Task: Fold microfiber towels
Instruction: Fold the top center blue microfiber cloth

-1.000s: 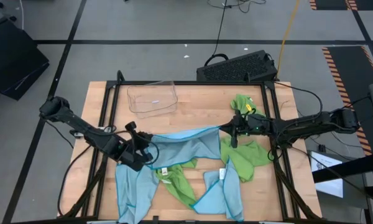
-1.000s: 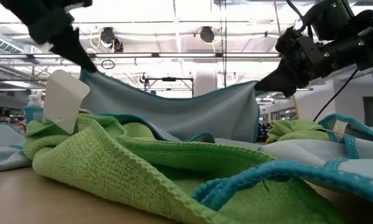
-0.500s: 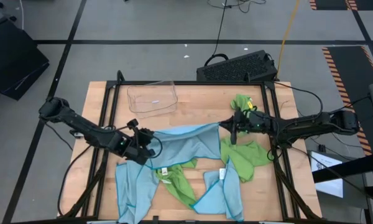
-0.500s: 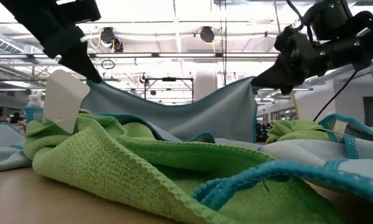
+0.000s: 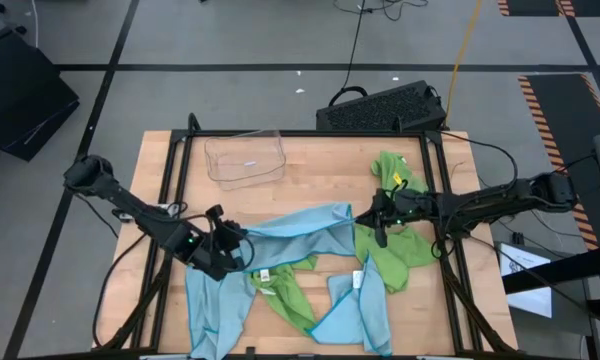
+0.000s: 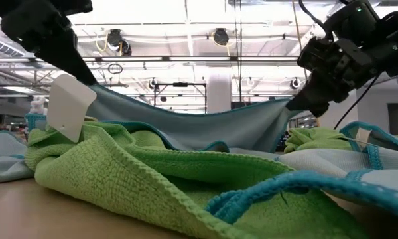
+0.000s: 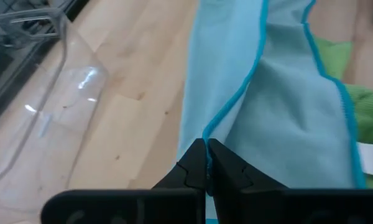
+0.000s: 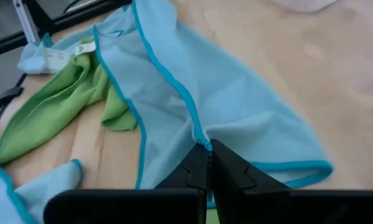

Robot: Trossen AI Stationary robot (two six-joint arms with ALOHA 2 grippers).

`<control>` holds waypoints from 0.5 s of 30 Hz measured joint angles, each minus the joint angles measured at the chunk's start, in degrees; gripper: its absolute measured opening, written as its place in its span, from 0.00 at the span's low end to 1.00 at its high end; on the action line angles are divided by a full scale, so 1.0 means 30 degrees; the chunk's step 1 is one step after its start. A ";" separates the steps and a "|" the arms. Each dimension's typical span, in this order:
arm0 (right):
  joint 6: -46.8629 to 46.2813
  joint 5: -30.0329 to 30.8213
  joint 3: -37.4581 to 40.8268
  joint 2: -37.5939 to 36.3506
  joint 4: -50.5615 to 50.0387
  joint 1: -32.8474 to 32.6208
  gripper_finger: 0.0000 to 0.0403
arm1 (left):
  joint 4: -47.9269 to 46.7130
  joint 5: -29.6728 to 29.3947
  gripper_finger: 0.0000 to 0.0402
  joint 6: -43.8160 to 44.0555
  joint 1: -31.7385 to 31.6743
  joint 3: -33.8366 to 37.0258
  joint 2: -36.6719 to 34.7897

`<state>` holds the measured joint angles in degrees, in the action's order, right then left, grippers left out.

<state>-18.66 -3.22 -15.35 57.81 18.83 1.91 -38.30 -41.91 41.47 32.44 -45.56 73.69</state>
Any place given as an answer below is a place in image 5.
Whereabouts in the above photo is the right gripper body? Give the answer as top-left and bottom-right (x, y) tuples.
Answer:
(372, 187), (422, 249)

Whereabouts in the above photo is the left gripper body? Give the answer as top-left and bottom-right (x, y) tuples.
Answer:
(205, 203), (245, 274)

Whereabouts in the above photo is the blue microfiber towel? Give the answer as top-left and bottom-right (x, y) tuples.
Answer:
(307, 252), (394, 357)
(238, 202), (357, 274)
(184, 257), (257, 360)

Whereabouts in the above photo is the green microfiber towel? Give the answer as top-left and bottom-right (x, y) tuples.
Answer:
(370, 150), (429, 194)
(354, 222), (439, 295)
(249, 254), (321, 337)

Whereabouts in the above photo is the clear plastic bin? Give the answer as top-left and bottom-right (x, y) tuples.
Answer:
(203, 130), (287, 192)

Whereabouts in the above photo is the black perforated computer case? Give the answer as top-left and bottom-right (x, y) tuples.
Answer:
(315, 79), (449, 133)

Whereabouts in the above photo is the white display screen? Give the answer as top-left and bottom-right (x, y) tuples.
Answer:
(498, 241), (554, 320)

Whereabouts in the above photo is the black stand beam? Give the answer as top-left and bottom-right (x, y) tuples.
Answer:
(501, 243), (600, 296)

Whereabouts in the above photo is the black equipment case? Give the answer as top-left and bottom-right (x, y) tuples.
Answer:
(0, 25), (81, 163)

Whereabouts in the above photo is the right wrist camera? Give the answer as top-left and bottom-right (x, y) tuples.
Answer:
(385, 192), (414, 221)

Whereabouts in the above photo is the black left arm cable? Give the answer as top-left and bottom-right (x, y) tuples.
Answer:
(92, 230), (151, 350)

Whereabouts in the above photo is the black hanging cable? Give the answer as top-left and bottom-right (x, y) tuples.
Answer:
(328, 0), (430, 108)

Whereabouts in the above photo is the yellow hanging cable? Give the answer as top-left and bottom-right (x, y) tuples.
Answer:
(442, 0), (484, 129)

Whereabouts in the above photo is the white floor cable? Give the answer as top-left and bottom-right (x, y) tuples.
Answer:
(29, 0), (41, 50)

